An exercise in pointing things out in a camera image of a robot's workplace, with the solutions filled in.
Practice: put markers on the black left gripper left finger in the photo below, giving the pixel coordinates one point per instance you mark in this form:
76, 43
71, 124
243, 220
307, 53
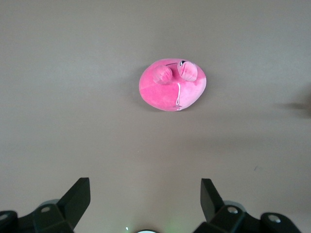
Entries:
70, 204

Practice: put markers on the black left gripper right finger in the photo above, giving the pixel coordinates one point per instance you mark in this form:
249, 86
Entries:
213, 206

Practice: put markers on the pink round plush toy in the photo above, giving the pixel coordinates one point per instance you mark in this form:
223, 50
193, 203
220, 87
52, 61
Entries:
160, 93

